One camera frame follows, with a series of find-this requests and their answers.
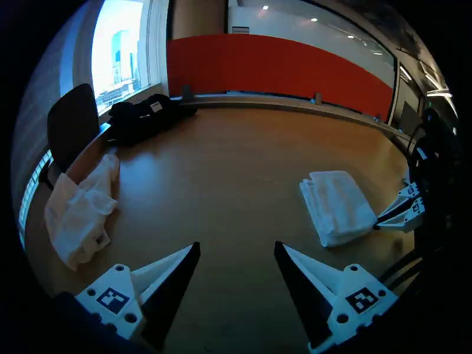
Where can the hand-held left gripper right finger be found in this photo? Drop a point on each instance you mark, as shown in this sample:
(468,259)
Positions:
(346,295)

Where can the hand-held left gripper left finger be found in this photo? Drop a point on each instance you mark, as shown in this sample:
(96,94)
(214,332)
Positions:
(121,291)

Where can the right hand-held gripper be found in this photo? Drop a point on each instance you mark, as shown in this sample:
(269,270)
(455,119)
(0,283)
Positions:
(435,158)

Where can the white towel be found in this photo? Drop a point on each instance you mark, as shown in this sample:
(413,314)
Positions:
(337,206)

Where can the heap of white towels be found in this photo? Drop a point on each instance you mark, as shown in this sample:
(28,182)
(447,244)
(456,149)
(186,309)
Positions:
(83,214)

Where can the black office chair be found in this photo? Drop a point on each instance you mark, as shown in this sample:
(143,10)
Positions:
(72,125)

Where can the heap of black towels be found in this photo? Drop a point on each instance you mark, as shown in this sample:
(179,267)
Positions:
(145,118)

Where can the red desk screen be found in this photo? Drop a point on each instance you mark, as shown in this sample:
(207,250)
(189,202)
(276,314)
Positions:
(273,70)

